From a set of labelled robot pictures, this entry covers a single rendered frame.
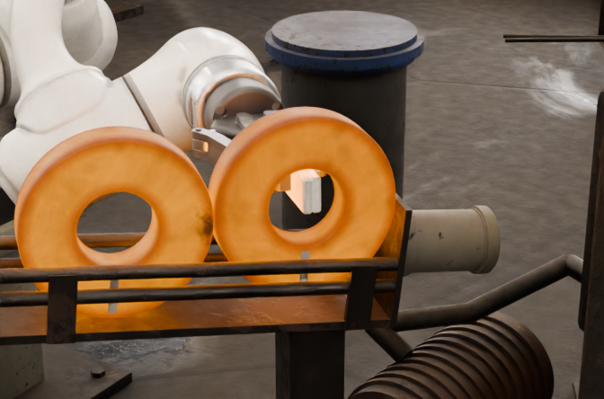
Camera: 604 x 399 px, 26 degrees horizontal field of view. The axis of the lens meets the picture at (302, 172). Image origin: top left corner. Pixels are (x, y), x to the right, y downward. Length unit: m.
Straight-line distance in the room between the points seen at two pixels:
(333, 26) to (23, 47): 1.34
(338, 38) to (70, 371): 0.84
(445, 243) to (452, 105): 2.43
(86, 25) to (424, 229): 1.00
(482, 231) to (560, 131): 2.26
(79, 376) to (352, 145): 1.24
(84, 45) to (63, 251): 1.01
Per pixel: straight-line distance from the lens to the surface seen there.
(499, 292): 1.26
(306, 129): 1.05
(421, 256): 1.11
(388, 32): 2.63
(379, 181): 1.08
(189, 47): 1.35
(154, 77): 1.33
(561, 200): 2.97
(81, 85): 1.34
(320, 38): 2.58
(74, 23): 1.98
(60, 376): 2.24
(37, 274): 1.02
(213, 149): 1.16
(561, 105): 3.58
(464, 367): 1.23
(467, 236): 1.13
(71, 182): 1.02
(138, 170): 1.02
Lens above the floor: 1.15
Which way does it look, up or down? 22 degrees down
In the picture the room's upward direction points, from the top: straight up
